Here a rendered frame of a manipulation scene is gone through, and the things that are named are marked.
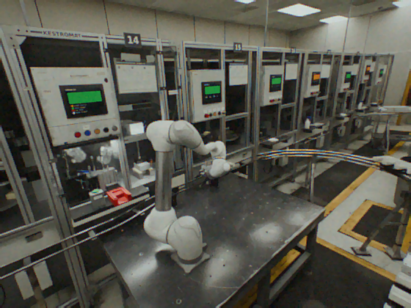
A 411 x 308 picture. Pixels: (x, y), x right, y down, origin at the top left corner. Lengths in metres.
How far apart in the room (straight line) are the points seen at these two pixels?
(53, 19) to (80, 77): 3.80
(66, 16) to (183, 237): 4.84
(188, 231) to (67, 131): 0.99
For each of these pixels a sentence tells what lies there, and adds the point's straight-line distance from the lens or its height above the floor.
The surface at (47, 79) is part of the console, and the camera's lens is 1.63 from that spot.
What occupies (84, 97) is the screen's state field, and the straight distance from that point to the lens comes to 1.63.
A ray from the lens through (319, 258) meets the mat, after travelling 2.64.
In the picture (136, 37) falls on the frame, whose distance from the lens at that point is 1.82.
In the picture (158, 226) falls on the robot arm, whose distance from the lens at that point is 1.42.
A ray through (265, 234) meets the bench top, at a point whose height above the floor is 0.68.
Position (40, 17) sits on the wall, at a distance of 5.38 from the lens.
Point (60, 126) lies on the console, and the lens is 1.65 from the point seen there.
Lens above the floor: 1.73
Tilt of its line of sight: 19 degrees down
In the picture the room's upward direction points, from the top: 3 degrees counter-clockwise
